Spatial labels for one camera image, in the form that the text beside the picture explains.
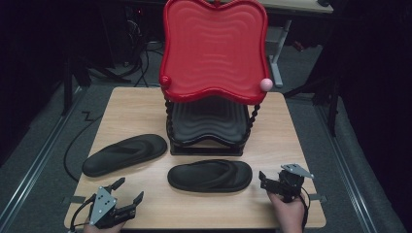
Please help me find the red and black tiered rack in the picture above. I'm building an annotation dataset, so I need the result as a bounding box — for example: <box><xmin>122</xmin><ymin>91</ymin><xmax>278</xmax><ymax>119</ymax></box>
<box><xmin>158</xmin><ymin>0</ymin><xmax>274</xmax><ymax>157</ymax></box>

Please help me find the desk with white legs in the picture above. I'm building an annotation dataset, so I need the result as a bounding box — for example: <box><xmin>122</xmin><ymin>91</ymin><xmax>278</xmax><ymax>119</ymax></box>
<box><xmin>258</xmin><ymin>0</ymin><xmax>334</xmax><ymax>89</ymax></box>

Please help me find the bundle of black cables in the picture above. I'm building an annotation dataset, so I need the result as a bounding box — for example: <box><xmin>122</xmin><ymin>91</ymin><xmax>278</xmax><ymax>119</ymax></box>
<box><xmin>127</xmin><ymin>38</ymin><xmax>164</xmax><ymax>88</ymax></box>

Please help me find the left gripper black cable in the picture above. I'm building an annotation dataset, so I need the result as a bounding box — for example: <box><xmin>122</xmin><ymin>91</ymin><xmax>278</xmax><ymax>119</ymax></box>
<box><xmin>67</xmin><ymin>193</ymin><xmax>98</xmax><ymax>233</ymax></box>

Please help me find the person's right hand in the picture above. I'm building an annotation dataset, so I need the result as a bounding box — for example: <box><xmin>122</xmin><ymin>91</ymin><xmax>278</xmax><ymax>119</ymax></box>
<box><xmin>266</xmin><ymin>191</ymin><xmax>307</xmax><ymax>233</ymax></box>

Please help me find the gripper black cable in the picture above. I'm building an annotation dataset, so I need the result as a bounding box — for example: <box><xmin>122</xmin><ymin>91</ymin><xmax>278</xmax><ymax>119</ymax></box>
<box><xmin>67</xmin><ymin>193</ymin><xmax>98</xmax><ymax>233</ymax></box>
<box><xmin>298</xmin><ymin>185</ymin><xmax>312</xmax><ymax>231</ymax></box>

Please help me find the metal floor rail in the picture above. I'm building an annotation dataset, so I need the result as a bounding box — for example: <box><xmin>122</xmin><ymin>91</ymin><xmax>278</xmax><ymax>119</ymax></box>
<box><xmin>0</xmin><ymin>86</ymin><xmax>86</xmax><ymax>229</ymax></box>
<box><xmin>315</xmin><ymin>103</ymin><xmax>378</xmax><ymax>233</ymax></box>

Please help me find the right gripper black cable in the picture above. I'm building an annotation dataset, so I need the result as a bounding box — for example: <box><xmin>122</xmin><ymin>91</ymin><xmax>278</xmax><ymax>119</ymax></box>
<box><xmin>298</xmin><ymin>185</ymin><xmax>312</xmax><ymax>231</ymax></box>

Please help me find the dark computer tower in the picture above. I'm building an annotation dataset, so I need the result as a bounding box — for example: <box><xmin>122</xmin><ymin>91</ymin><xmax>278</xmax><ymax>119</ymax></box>
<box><xmin>120</xmin><ymin>4</ymin><xmax>149</xmax><ymax>67</ymax></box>

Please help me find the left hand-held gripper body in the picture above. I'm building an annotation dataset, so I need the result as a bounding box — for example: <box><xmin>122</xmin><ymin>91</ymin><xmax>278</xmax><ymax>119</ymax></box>
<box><xmin>87</xmin><ymin>185</ymin><xmax>137</xmax><ymax>230</ymax></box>

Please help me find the black flip-flop slipper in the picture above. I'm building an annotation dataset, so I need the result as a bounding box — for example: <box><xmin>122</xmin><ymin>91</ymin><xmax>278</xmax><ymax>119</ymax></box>
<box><xmin>82</xmin><ymin>133</ymin><xmax>168</xmax><ymax>178</ymax></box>
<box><xmin>167</xmin><ymin>158</ymin><xmax>254</xmax><ymax>194</ymax></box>

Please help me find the person's left hand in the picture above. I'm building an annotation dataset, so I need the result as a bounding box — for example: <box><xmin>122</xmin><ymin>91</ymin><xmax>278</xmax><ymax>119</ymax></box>
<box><xmin>83</xmin><ymin>219</ymin><xmax>126</xmax><ymax>233</ymax></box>

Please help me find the black metal stand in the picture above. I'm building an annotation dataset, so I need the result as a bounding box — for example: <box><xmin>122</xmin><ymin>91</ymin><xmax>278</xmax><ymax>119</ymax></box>
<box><xmin>284</xmin><ymin>72</ymin><xmax>343</xmax><ymax>138</ymax></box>
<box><xmin>60</xmin><ymin>52</ymin><xmax>132</xmax><ymax>117</ymax></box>

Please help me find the black floor cable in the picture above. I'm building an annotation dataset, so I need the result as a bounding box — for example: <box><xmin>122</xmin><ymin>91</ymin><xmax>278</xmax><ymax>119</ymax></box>
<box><xmin>63</xmin><ymin>111</ymin><xmax>102</xmax><ymax>183</ymax></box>

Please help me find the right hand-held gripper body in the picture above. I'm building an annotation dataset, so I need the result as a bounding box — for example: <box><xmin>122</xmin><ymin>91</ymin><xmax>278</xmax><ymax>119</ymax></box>
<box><xmin>273</xmin><ymin>162</ymin><xmax>315</xmax><ymax>204</ymax></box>

